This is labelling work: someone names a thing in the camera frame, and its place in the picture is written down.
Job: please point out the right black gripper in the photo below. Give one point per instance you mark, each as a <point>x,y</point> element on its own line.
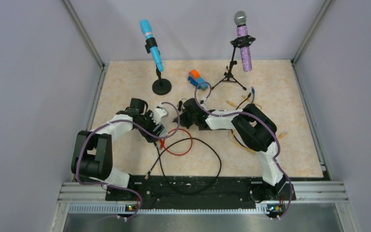
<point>183,121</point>

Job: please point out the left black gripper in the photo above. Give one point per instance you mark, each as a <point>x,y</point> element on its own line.
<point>149,137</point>

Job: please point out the white small hub box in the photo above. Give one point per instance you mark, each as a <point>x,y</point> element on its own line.
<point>160,130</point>

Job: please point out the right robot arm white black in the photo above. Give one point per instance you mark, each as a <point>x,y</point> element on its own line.
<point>257,132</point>

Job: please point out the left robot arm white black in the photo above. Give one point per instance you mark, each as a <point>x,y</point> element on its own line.
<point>93,150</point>

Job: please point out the colourful toy block truck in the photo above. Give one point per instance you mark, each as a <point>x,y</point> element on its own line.
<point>196,80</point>

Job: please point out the black tripod mic stand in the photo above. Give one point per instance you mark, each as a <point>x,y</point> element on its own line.
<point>240,42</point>

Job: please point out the cyan microphone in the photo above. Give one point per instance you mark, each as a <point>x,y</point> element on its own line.
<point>151,44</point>

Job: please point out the purple glitter microphone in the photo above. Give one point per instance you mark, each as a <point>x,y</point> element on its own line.
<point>240,19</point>

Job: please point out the small black wall charger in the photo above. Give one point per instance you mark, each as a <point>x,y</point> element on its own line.
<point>180,105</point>

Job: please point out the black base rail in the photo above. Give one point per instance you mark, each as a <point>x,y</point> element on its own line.
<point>200,193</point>

